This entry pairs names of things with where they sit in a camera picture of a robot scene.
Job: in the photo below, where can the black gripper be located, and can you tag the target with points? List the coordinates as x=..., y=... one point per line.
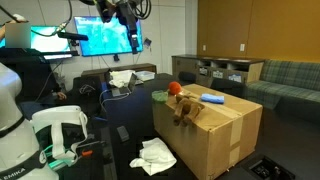
x=132, y=32

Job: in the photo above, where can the orange radish plush toy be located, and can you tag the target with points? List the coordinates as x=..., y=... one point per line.
x=174, y=88

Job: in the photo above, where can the brown plush animal toy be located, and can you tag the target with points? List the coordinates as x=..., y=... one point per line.
x=187, y=110

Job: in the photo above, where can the blue sponge cloth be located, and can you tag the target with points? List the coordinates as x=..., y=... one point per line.
x=212, y=98

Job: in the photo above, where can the white cloth towel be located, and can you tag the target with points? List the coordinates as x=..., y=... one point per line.
x=154, y=157

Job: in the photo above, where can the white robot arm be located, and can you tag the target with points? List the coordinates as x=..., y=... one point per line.
x=128, y=12

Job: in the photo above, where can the large cardboard box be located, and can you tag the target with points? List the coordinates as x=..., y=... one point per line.
x=221, y=136

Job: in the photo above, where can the open laptop computer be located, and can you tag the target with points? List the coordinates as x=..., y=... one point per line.
x=127, y=89

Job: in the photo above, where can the wooden cubby shelf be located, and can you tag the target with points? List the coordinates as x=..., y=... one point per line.
x=203, y=69

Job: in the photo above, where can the person in black shirt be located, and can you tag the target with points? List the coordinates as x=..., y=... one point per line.
x=38, y=81

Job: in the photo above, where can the white VR headset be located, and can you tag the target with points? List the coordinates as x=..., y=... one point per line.
x=55, y=117

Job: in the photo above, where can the green plaid sofa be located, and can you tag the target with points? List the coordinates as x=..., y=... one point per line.
x=289, y=87

